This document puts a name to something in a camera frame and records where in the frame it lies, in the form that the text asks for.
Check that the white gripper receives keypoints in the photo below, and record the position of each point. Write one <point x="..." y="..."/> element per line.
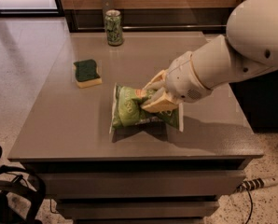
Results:
<point x="183" y="79"/>

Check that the green jalapeno chip bag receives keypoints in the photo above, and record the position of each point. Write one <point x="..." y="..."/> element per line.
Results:
<point x="127" y="110"/>

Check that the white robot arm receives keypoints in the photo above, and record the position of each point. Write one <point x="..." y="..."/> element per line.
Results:
<point x="248" y="49"/>

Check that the green soda can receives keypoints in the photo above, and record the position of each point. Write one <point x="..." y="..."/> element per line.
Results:
<point x="113" y="27"/>

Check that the green yellow sponge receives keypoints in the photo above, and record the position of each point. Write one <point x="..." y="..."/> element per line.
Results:
<point x="86" y="73"/>

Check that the grey drawer cabinet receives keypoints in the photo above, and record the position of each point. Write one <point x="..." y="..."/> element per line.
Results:
<point x="148" y="174"/>

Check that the white power strip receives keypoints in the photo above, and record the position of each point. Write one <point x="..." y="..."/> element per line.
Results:
<point x="258" y="183"/>

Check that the black chair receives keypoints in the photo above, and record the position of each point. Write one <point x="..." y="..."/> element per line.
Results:
<point x="10" y="182"/>

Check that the metal rail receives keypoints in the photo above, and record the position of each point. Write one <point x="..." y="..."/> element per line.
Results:
<point x="158" y="28"/>

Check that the left metal bracket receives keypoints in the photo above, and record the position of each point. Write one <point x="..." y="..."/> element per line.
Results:
<point x="107" y="5"/>

